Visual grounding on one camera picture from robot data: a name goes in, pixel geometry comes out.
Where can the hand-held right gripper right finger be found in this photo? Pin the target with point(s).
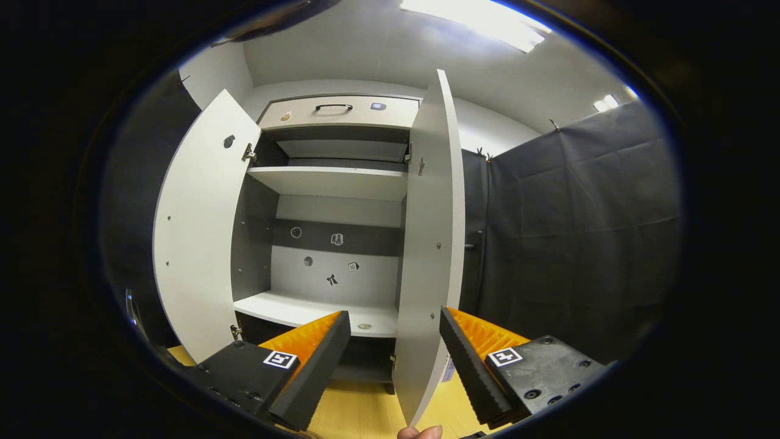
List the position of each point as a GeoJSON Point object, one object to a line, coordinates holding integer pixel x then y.
{"type": "Point", "coordinates": [469, 372]}

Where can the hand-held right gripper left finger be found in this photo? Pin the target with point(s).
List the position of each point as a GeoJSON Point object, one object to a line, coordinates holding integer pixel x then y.
{"type": "Point", "coordinates": [314, 372]}

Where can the white cabinet door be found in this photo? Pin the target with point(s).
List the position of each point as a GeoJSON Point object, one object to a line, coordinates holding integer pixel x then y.
{"type": "Point", "coordinates": [429, 244]}
{"type": "Point", "coordinates": [201, 231]}

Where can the small ceiling light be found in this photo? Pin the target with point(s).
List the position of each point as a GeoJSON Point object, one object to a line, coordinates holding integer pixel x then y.
{"type": "Point", "coordinates": [608, 102]}

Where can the white cabinet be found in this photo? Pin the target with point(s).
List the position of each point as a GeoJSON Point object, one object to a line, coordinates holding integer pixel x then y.
{"type": "Point", "coordinates": [292, 308]}

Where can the white cabinet drawer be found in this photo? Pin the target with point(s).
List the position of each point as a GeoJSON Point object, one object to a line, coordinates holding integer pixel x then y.
{"type": "Point", "coordinates": [365, 116]}

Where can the white cabinet shelf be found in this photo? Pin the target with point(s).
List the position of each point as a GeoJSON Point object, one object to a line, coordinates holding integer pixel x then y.
{"type": "Point", "coordinates": [329, 182]}

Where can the long ceiling light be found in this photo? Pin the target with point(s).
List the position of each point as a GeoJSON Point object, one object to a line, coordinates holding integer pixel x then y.
{"type": "Point", "coordinates": [481, 18]}

